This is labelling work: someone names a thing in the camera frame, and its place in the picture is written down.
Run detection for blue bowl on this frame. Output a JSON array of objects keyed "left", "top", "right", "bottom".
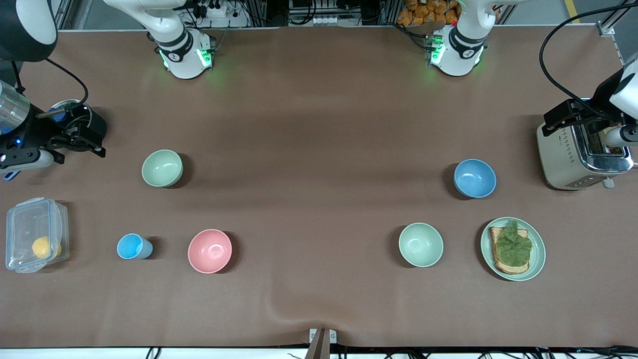
[{"left": 454, "top": 159, "right": 497, "bottom": 199}]

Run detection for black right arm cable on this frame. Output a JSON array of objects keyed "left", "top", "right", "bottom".
[{"left": 45, "top": 57, "right": 90, "bottom": 108}]

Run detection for green lettuce leaf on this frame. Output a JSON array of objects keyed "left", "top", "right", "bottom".
[{"left": 495, "top": 220, "right": 533, "bottom": 266}]

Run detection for clear plastic lidded container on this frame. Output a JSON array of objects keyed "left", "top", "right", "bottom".
[{"left": 5, "top": 197, "right": 70, "bottom": 274}]

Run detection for green plate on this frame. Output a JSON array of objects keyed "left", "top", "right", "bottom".
[{"left": 480, "top": 217, "right": 546, "bottom": 282}]

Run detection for toast slice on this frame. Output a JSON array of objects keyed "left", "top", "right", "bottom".
[{"left": 488, "top": 227, "right": 530, "bottom": 275}]

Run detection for orange snack packets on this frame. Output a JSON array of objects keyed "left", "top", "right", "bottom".
[{"left": 398, "top": 0, "right": 459, "bottom": 26}]

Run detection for yellow lemon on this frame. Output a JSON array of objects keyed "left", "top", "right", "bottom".
[{"left": 32, "top": 236, "right": 62, "bottom": 260}]

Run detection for brown table cloth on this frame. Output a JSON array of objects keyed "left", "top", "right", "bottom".
[{"left": 0, "top": 25, "right": 638, "bottom": 350}]

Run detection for pink bowl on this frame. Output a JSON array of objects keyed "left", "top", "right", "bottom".
[{"left": 188, "top": 229, "right": 233, "bottom": 274}]

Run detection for silver toaster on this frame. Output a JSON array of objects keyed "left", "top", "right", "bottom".
[{"left": 536, "top": 119, "right": 635, "bottom": 191}]

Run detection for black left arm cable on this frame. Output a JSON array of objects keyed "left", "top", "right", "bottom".
[{"left": 540, "top": 4, "right": 638, "bottom": 120}]

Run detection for green bowl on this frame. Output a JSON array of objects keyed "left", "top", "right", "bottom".
[
  {"left": 399, "top": 222, "right": 444, "bottom": 268},
  {"left": 142, "top": 150, "right": 183, "bottom": 188}
]

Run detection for metal table bracket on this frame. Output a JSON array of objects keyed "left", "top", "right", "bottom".
[{"left": 309, "top": 328, "right": 337, "bottom": 359}]

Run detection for blue cup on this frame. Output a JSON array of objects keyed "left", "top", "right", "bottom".
[{"left": 117, "top": 233, "right": 154, "bottom": 260}]

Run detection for white power strip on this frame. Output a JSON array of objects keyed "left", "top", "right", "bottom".
[{"left": 192, "top": 0, "right": 250, "bottom": 28}]

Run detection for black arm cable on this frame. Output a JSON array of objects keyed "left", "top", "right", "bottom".
[
  {"left": 540, "top": 4, "right": 638, "bottom": 120},
  {"left": 45, "top": 57, "right": 90, "bottom": 108}
]

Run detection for aluminium frame rail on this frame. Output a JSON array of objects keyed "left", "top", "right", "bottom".
[
  {"left": 598, "top": 0, "right": 638, "bottom": 65},
  {"left": 52, "top": 0, "right": 93, "bottom": 30}
]

